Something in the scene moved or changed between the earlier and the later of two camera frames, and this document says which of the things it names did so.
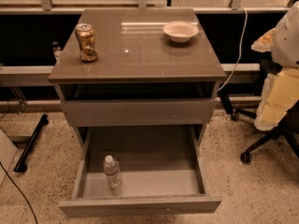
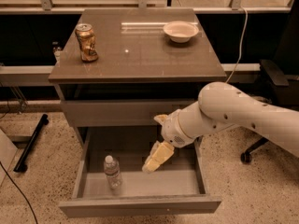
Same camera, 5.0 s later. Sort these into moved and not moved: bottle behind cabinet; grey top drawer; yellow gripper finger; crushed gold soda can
Moved: yellow gripper finger
Not moved: crushed gold soda can; grey top drawer; bottle behind cabinet
